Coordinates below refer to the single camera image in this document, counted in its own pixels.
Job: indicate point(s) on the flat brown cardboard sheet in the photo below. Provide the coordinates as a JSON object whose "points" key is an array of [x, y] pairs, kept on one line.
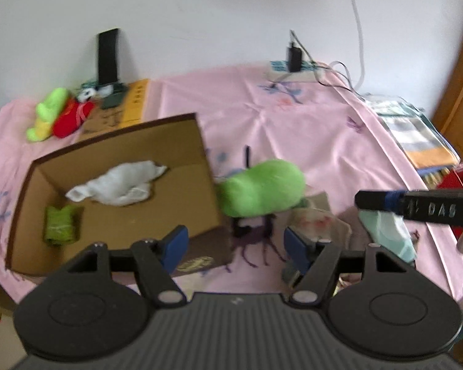
{"points": [[104, 121]]}

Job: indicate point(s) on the small panda toy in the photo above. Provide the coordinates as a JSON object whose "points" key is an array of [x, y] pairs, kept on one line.
{"points": [[89, 93]]}

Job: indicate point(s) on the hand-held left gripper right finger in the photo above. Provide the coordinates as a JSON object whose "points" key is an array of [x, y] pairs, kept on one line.
{"points": [[296, 249]]}

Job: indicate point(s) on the wooden door frame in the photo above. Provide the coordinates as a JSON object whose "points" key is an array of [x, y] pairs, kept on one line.
{"points": [[460, 96]]}

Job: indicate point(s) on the neon green plush toy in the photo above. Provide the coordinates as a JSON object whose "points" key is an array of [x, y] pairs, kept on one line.
{"points": [[48, 111]]}

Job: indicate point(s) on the white power strip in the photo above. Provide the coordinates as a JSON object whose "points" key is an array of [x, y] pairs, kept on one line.
{"points": [[281, 75]]}

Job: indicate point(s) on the white cloth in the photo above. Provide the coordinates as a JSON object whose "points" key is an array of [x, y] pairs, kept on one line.
{"points": [[119, 183]]}

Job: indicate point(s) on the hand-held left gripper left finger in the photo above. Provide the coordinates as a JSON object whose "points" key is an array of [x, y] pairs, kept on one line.
{"points": [[175, 246]]}

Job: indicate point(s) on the beige cloth with red print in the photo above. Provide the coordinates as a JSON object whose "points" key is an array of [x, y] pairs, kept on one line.
{"points": [[324, 223]]}

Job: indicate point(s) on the red pouch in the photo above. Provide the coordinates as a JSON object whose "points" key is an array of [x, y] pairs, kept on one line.
{"points": [[69, 117]]}

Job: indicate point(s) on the light blue sock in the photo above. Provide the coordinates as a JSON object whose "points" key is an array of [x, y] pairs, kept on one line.
{"points": [[389, 231]]}

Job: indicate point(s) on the black charger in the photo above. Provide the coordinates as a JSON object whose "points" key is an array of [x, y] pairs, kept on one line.
{"points": [[293, 57]]}

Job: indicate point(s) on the green towel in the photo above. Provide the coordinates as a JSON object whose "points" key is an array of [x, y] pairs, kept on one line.
{"points": [[60, 225]]}

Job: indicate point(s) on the stack of folded cloths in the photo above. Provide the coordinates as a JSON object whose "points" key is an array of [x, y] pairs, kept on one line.
{"points": [[420, 135]]}

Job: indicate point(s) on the black phone on stand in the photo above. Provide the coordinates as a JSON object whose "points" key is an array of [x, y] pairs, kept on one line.
{"points": [[108, 57]]}

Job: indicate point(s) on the yellow book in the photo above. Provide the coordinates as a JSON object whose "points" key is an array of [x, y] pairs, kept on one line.
{"points": [[136, 102]]}

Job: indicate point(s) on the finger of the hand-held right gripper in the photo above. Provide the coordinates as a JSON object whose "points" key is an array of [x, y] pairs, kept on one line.
{"points": [[378, 200]]}

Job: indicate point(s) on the brown cardboard box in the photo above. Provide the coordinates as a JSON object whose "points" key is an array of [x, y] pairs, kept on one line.
{"points": [[139, 216]]}

